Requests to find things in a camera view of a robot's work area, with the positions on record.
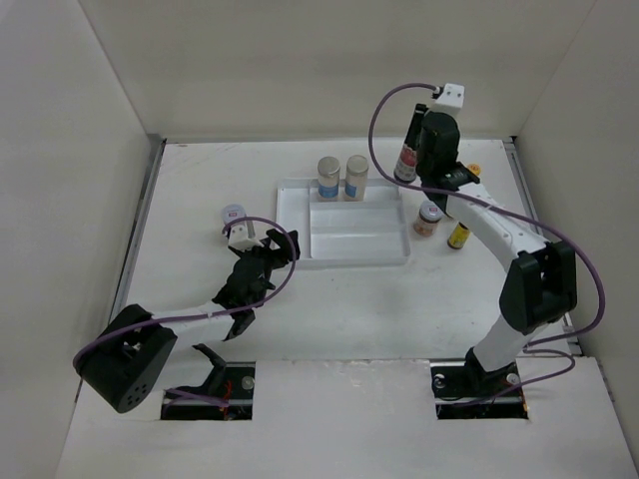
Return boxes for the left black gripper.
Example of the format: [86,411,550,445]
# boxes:
[236,231,298,308]

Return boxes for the tall dark soy sauce bottle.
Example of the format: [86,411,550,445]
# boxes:
[393,127,418,184]

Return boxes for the pink label spice jar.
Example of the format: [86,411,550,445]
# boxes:
[344,155,368,201]

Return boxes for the blue label spice jar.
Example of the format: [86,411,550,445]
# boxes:
[318,156,340,201]

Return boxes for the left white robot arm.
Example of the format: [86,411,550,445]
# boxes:
[73,226,301,414]

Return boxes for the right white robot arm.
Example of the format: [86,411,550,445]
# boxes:
[416,110,577,395]

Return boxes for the white divided organizer tray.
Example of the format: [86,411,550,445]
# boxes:
[276,179,410,269]

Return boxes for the red cap chili sauce bottle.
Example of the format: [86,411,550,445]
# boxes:
[439,161,481,193]

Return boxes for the red lid pink jar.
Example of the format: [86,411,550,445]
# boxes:
[413,200,443,238]

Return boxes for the small yellow label bottle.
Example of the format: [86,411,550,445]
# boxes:
[447,223,471,250]

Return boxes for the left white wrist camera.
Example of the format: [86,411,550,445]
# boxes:
[224,221,261,250]

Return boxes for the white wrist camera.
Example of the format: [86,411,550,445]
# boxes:
[430,83,465,118]
[224,221,261,250]

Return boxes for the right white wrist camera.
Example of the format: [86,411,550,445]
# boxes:
[430,83,465,118]

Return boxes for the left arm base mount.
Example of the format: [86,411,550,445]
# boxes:
[160,343,257,421]

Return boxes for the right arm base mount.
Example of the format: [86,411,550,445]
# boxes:
[430,353,528,420]

